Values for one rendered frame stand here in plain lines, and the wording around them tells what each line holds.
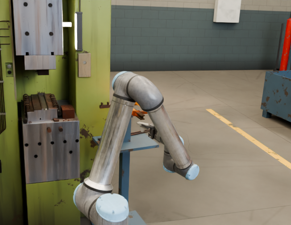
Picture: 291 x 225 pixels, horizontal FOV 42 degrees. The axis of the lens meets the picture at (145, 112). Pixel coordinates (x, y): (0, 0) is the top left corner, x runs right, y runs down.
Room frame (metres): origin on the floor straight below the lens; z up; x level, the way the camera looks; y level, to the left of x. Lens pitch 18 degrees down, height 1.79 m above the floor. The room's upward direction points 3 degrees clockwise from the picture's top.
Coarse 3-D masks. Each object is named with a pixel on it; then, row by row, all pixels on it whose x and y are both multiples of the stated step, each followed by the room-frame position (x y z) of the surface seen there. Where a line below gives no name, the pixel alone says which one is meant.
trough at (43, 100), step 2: (40, 94) 2.84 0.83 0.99; (42, 94) 2.84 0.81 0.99; (40, 96) 2.80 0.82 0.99; (42, 96) 2.80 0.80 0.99; (44, 96) 2.78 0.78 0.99; (42, 98) 2.75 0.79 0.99; (44, 98) 2.75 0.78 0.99; (42, 100) 2.69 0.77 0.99; (44, 100) 2.69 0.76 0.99; (42, 102) 2.64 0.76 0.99; (44, 102) 2.65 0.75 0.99; (42, 104) 2.59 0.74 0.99; (44, 104) 2.59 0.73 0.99; (46, 104) 2.59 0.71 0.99; (44, 106) 2.55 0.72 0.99; (46, 106) 2.55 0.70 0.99; (44, 108) 2.50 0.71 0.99; (46, 108) 2.50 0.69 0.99
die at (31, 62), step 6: (24, 60) 2.43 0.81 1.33; (30, 60) 2.43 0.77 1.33; (36, 60) 2.45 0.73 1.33; (42, 60) 2.46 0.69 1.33; (48, 60) 2.47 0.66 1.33; (54, 60) 2.49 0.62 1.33; (24, 66) 2.51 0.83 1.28; (30, 66) 2.43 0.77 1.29; (36, 66) 2.44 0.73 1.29; (42, 66) 2.46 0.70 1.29; (48, 66) 2.47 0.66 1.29; (54, 66) 2.48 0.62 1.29
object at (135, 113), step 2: (134, 110) 2.41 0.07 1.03; (136, 110) 2.41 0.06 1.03; (138, 110) 2.39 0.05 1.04; (132, 112) 2.41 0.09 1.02; (134, 112) 2.37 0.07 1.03; (136, 112) 2.35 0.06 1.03; (138, 112) 2.35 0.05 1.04; (140, 112) 2.35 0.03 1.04; (134, 114) 2.37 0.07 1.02; (136, 114) 2.37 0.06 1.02; (138, 114) 2.32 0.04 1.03; (140, 114) 2.31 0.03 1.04; (142, 114) 2.31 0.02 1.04; (136, 116) 2.35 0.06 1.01; (138, 116) 2.34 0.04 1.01; (140, 116) 2.32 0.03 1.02; (142, 116) 2.29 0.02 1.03; (140, 118) 2.30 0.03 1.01; (142, 118) 2.30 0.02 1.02; (144, 118) 2.30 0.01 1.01
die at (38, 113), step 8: (32, 96) 2.77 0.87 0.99; (48, 96) 2.79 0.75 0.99; (32, 104) 2.60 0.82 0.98; (40, 104) 2.58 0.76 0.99; (48, 104) 2.55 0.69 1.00; (32, 112) 2.43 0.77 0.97; (40, 112) 2.45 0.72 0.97; (48, 112) 2.47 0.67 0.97; (56, 112) 2.49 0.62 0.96; (32, 120) 2.43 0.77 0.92; (40, 120) 2.45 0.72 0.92
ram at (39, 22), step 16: (16, 0) 2.41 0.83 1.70; (32, 0) 2.44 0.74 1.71; (48, 0) 2.48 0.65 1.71; (16, 16) 2.41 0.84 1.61; (32, 16) 2.44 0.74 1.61; (48, 16) 2.47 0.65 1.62; (16, 32) 2.41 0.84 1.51; (32, 32) 2.44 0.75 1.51; (48, 32) 2.47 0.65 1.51; (16, 48) 2.40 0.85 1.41; (32, 48) 2.44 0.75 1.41; (48, 48) 2.47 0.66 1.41
